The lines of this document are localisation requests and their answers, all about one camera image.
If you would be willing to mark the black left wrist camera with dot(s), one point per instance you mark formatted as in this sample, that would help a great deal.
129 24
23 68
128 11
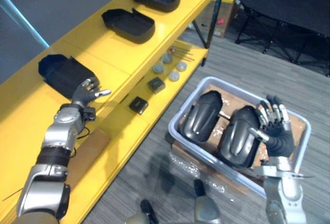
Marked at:
89 113

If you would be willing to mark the robot leg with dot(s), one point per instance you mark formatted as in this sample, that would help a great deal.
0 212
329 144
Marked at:
206 206
148 212

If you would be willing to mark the light blue pole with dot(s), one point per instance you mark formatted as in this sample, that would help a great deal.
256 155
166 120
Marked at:
23 18

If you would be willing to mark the brown cardboard bin liner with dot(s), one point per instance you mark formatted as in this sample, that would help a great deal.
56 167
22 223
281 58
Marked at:
296 128

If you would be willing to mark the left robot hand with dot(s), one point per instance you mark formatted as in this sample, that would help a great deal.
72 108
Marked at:
86 94

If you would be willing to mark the black folding cot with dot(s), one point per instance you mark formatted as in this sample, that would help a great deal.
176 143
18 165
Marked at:
283 0

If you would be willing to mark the grey plastic bin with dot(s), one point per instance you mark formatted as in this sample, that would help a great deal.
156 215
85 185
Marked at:
180 121

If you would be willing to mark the small metal part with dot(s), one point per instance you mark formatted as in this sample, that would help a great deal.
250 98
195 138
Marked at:
225 116

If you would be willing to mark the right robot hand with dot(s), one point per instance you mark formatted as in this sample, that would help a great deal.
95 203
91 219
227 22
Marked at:
279 141

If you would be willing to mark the brown cardboard box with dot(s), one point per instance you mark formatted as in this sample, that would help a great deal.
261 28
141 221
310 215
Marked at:
223 20

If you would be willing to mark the bundle of metal rods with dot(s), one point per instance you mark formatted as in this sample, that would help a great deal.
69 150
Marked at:
183 52

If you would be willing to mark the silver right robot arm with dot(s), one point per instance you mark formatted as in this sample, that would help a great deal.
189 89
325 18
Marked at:
283 190

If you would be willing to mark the small round grey container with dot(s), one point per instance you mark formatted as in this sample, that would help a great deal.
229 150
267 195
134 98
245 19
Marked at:
181 66
158 68
167 59
174 76

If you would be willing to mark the small black square box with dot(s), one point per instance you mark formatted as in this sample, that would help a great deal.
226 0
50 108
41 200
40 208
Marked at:
156 85
138 105

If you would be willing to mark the left robot leg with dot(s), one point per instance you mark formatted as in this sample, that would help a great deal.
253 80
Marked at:
148 212

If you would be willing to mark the yellow metal shelf unit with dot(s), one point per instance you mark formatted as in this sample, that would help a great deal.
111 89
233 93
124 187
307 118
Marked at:
108 54

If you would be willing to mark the right robot leg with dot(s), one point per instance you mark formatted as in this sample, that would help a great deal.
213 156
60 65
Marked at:
206 206

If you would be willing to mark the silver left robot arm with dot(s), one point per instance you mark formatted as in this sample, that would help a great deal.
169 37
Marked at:
55 136

